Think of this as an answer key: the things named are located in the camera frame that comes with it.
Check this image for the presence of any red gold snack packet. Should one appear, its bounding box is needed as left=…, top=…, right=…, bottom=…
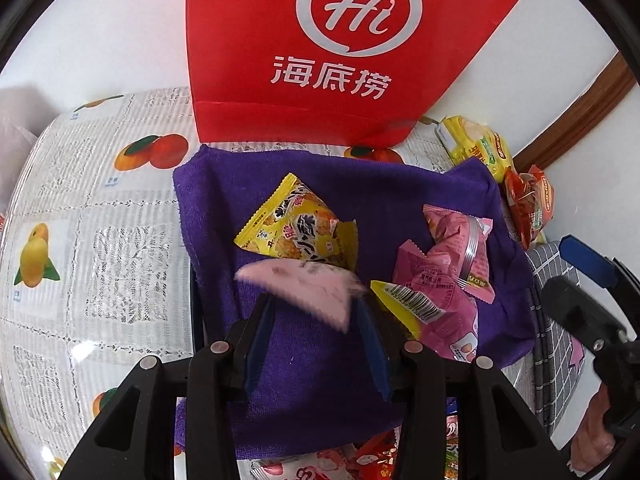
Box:
left=350, top=430, right=401, bottom=480

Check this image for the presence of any white strawberry snack packet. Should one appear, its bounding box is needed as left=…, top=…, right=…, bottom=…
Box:
left=250, top=450, right=353, bottom=480

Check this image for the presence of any person's right hand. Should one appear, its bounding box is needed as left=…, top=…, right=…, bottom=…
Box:
left=570, top=387, right=619, bottom=474

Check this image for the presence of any pink white snack packet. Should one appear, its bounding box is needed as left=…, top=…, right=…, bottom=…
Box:
left=235, top=258, right=369, bottom=333

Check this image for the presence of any yellow triangular snack packet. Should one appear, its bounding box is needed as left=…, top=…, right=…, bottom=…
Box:
left=234, top=172, right=360, bottom=268

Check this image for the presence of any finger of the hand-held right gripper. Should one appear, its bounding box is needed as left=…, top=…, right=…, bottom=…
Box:
left=541, top=275, right=629, bottom=357
left=558, top=233, right=640, bottom=312

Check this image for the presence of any grey checkered cloth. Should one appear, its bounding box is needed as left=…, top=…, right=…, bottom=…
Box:
left=522, top=240, right=586, bottom=453

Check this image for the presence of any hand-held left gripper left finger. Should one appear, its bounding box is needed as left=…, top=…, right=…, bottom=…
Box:
left=56, top=293, right=275, bottom=480

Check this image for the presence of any red paper bag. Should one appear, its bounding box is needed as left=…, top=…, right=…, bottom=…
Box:
left=186, top=0, right=536, bottom=147

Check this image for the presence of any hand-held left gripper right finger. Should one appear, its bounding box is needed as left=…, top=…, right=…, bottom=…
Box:
left=355, top=295, right=574, bottom=480

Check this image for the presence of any purple towel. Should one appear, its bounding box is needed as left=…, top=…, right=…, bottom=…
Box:
left=172, top=144, right=538, bottom=461

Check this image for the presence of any pink yellow-edged snack packet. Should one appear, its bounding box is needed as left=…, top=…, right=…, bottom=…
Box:
left=370, top=239, right=482, bottom=363

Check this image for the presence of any large red snack bag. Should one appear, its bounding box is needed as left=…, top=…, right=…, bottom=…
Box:
left=502, top=164, right=556, bottom=251

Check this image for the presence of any brown wooden door trim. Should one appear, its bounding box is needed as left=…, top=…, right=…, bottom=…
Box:
left=512, top=52, right=636, bottom=171

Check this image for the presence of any large yellow snack bag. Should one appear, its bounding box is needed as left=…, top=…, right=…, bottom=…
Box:
left=435, top=116, right=515, bottom=183

